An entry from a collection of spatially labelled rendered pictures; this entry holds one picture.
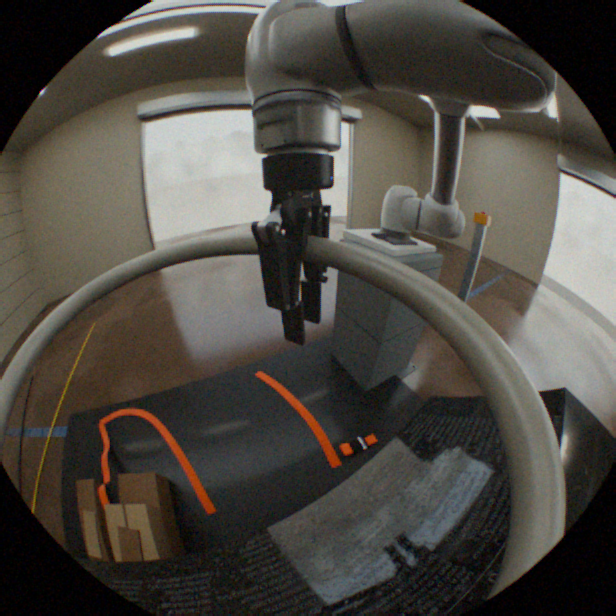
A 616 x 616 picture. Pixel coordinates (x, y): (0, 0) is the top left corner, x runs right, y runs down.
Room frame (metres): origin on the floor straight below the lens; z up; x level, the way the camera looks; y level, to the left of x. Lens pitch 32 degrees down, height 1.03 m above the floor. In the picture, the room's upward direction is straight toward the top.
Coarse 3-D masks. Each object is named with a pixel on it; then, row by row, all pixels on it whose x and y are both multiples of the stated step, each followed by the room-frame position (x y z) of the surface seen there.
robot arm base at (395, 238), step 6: (384, 228) 0.95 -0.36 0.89; (372, 234) 1.00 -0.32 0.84; (378, 234) 0.92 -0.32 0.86; (384, 234) 0.93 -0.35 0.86; (390, 234) 0.91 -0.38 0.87; (396, 234) 0.90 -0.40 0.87; (402, 234) 0.89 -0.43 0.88; (408, 234) 0.91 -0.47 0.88; (384, 240) 0.92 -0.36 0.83; (390, 240) 0.88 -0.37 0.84; (396, 240) 0.88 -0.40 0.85; (402, 240) 0.89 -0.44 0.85; (408, 240) 0.91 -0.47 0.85
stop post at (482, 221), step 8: (480, 216) 1.22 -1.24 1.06; (488, 216) 1.17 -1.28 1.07; (480, 224) 1.23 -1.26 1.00; (488, 224) 1.19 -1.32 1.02; (480, 232) 1.21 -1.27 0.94; (472, 240) 1.26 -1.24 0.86; (480, 240) 1.20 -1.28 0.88; (472, 248) 1.25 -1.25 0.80; (480, 248) 1.20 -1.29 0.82; (472, 256) 1.23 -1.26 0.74; (472, 264) 1.22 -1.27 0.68; (464, 272) 1.26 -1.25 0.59; (472, 272) 1.20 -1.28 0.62; (464, 280) 1.24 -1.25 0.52; (472, 280) 1.21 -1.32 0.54; (464, 288) 1.22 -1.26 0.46; (464, 296) 1.20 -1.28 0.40
